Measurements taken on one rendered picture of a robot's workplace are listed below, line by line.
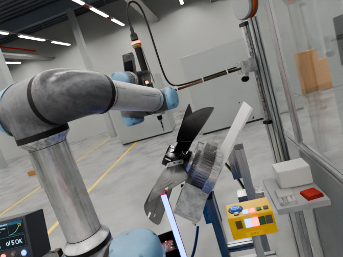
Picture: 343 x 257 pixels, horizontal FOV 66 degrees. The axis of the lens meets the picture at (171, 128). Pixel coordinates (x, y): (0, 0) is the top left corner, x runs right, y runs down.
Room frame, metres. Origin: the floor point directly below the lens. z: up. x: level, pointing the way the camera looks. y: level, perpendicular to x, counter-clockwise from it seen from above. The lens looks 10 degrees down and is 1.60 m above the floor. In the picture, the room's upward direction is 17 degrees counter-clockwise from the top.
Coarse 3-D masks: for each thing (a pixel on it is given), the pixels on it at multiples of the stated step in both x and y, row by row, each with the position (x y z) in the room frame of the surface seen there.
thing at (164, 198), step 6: (162, 198) 0.97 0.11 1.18; (168, 204) 0.97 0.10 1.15; (168, 210) 0.97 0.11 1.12; (168, 216) 0.97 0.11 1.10; (174, 222) 0.97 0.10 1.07; (174, 228) 0.97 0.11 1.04; (174, 234) 0.97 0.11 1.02; (180, 240) 0.97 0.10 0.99; (180, 246) 0.97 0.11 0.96; (180, 252) 0.97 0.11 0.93
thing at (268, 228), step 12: (240, 204) 0.94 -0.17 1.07; (252, 204) 0.91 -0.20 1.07; (264, 204) 0.89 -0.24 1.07; (228, 216) 0.88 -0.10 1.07; (240, 216) 0.86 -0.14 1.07; (252, 216) 0.85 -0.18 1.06; (264, 216) 0.85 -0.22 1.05; (252, 228) 0.86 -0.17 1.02; (264, 228) 0.85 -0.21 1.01; (276, 228) 0.84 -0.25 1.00
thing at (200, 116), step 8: (200, 112) 1.25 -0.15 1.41; (208, 112) 1.30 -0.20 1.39; (184, 120) 1.19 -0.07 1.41; (192, 120) 1.26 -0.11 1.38; (200, 120) 1.30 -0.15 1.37; (184, 128) 1.27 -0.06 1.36; (192, 128) 1.31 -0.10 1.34; (200, 128) 1.35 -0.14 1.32; (184, 136) 1.33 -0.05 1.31; (192, 136) 1.35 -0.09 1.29
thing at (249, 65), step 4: (248, 60) 1.53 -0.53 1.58; (252, 60) 1.54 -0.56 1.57; (236, 64) 1.57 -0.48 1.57; (240, 64) 1.54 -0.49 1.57; (244, 64) 1.52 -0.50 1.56; (248, 64) 1.53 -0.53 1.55; (252, 64) 1.54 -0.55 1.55; (256, 64) 1.57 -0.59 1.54; (244, 68) 1.52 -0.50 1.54; (248, 68) 1.53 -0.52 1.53; (252, 68) 1.54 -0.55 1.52; (256, 68) 1.55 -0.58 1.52; (240, 72) 1.56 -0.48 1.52; (244, 72) 1.53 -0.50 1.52
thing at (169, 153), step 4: (168, 148) 1.38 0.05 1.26; (172, 148) 1.38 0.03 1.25; (168, 152) 1.36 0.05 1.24; (172, 152) 1.36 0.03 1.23; (176, 152) 1.37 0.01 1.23; (180, 152) 1.37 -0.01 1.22; (188, 152) 1.37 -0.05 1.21; (164, 156) 1.36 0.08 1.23; (168, 156) 1.36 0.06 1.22; (172, 156) 1.36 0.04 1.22; (176, 156) 1.36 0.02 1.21; (180, 156) 1.36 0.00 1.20; (184, 156) 1.38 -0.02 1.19; (188, 156) 1.35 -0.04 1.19; (164, 160) 1.36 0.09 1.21; (172, 160) 1.35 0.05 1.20; (176, 160) 1.35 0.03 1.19; (184, 160) 1.36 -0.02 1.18; (188, 160) 1.34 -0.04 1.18; (164, 164) 1.38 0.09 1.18; (184, 164) 1.33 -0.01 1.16
